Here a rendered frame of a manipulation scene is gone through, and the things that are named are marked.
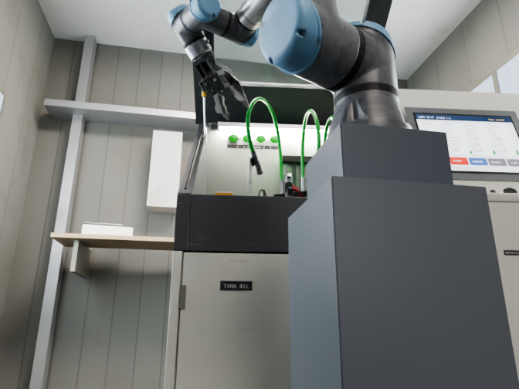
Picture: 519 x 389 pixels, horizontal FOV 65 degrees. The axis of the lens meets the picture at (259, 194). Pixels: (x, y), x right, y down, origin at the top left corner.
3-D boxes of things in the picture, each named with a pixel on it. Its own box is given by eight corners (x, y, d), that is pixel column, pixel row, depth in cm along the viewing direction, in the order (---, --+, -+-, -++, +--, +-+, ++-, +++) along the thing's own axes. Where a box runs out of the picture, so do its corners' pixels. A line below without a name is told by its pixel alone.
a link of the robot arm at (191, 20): (234, 1, 116) (215, 18, 125) (198, -16, 110) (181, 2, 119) (231, 27, 115) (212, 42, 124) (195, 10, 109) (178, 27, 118)
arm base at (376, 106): (433, 134, 67) (425, 81, 70) (345, 126, 64) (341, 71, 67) (388, 167, 81) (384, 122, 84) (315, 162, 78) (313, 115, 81)
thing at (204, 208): (188, 250, 109) (191, 194, 114) (189, 253, 114) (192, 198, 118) (414, 254, 113) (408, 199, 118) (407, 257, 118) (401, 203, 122)
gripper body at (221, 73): (207, 100, 127) (186, 65, 124) (217, 94, 135) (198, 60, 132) (227, 89, 124) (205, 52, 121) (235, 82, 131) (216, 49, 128)
